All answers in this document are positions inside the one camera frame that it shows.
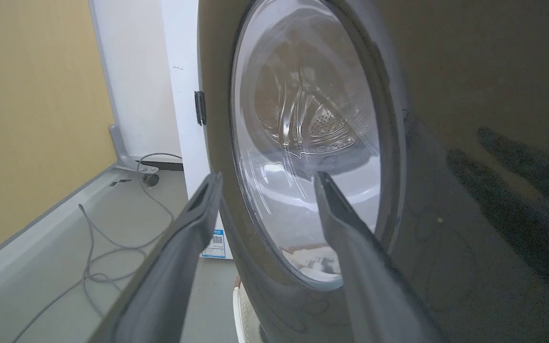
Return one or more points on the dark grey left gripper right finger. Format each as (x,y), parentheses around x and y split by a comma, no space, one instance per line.
(374,286)

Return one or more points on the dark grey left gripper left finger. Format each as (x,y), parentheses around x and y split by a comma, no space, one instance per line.
(169,271)

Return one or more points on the dark washing machine door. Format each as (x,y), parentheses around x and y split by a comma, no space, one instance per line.
(255,295)

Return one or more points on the dark grey washing machine body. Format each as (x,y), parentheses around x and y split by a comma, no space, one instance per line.
(489,166)

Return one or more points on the white laundry basket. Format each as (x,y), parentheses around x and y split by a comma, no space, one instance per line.
(243,317)

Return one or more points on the black caster wheel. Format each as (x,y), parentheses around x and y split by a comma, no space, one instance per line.
(150,179)

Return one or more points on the white appliance with label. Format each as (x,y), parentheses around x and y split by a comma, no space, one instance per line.
(186,109)

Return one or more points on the grey metal floor bracket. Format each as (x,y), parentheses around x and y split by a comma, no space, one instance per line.
(121,147)

